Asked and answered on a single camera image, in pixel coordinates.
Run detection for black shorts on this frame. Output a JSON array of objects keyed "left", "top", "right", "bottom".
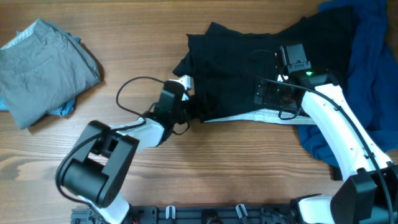
[{"left": 172, "top": 6, "right": 355, "bottom": 125}]

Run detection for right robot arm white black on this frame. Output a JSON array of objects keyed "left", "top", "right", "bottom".
[{"left": 252, "top": 44, "right": 397, "bottom": 223}]

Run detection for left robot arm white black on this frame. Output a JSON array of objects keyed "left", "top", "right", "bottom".
[{"left": 55, "top": 76, "right": 195, "bottom": 223}]

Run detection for dark blue garment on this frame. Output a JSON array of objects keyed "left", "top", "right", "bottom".
[{"left": 283, "top": 0, "right": 397, "bottom": 152}]

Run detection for grey folded shorts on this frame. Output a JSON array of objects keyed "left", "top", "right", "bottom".
[{"left": 1, "top": 19, "right": 101, "bottom": 129}]

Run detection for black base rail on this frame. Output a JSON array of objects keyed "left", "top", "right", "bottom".
[{"left": 70, "top": 203, "right": 299, "bottom": 224}]

